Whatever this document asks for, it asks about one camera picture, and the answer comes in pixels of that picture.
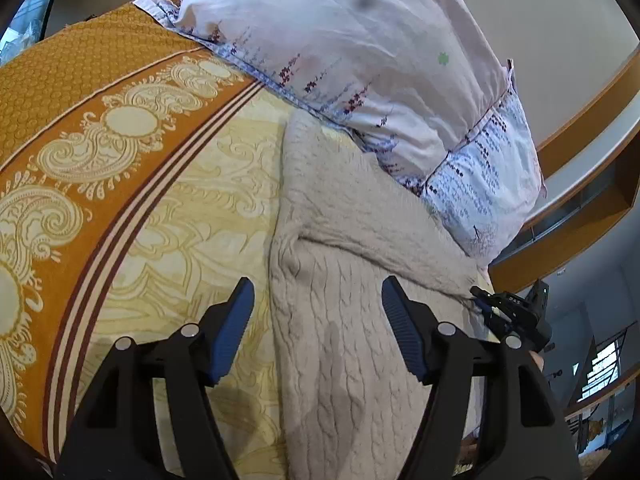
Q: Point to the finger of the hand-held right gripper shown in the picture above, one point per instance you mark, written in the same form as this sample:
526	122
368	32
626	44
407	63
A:
484	299

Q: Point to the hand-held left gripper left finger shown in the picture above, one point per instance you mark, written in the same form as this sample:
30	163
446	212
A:
231	331

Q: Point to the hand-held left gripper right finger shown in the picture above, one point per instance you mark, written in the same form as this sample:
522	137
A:
403	329

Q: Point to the window with grille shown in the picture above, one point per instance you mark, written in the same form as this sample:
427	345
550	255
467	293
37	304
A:
602	360

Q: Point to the wooden headboard shelf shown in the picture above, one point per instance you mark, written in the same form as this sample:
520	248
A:
580	195

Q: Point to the orange and yellow patterned bedsheet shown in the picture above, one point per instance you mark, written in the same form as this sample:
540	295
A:
125	200

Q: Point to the floral white pillow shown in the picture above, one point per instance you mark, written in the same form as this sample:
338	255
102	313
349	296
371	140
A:
360	65

